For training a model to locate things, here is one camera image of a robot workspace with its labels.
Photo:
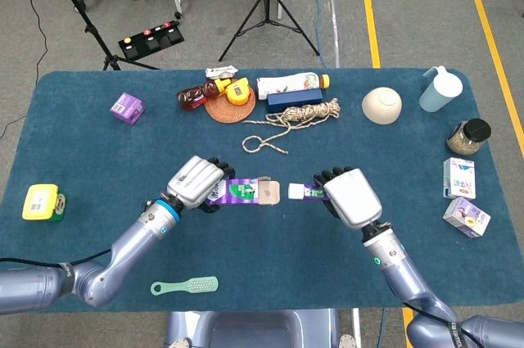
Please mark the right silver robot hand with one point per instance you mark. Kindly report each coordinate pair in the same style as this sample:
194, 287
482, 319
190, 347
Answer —
354, 198

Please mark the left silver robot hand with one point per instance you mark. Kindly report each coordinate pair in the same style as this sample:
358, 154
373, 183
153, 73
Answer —
194, 182

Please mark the purple toothpaste box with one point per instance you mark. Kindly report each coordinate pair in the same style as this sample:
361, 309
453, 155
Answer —
241, 191

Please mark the purple toothpaste tube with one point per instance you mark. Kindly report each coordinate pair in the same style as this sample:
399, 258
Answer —
295, 191

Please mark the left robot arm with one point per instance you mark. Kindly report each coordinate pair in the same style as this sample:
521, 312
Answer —
135, 237

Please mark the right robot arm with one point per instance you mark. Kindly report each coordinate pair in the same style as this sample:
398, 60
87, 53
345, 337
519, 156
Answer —
403, 274

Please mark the dark blue rectangular box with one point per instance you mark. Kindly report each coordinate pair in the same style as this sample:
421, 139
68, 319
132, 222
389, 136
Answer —
294, 100

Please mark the yellow lidded green box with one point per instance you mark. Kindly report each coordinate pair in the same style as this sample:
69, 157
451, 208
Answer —
41, 200

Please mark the round woven coaster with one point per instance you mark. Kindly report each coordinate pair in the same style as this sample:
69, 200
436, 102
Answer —
229, 114

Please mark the red tea bottle yellow cap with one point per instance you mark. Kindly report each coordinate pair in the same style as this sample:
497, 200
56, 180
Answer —
192, 98

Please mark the blue table mat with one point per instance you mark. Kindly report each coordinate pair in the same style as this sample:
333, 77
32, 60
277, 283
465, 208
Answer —
262, 241

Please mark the upturned beige bowl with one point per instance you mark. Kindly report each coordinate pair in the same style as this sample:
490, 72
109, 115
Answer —
381, 105

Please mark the small purple carton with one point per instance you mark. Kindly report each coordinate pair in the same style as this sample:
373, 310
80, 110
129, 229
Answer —
127, 108

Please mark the yellow tape measure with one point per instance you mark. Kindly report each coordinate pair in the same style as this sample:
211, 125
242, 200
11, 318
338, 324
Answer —
237, 92

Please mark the green scrubbing brush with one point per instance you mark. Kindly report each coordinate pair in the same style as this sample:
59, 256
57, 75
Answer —
200, 284

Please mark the white blue milk carton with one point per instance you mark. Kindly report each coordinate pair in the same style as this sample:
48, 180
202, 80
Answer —
459, 178

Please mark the white snack packet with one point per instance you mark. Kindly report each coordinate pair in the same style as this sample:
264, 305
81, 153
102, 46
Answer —
221, 73

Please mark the purple white drink carton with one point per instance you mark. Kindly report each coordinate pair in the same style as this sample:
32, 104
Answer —
466, 217

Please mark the glass jar black lid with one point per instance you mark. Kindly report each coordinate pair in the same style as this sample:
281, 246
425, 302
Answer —
468, 137

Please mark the white drink bottle yellow cap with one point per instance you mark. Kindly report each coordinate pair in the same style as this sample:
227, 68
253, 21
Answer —
286, 82

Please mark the light blue pitcher cup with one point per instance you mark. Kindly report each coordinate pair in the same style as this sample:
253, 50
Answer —
440, 92

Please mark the black foot pedal panel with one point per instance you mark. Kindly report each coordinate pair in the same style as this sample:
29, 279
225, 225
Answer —
151, 41

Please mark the grey robot torso base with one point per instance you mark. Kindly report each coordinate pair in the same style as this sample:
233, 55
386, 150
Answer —
254, 329

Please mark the black light stand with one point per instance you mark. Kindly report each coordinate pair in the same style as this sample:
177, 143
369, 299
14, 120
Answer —
88, 25

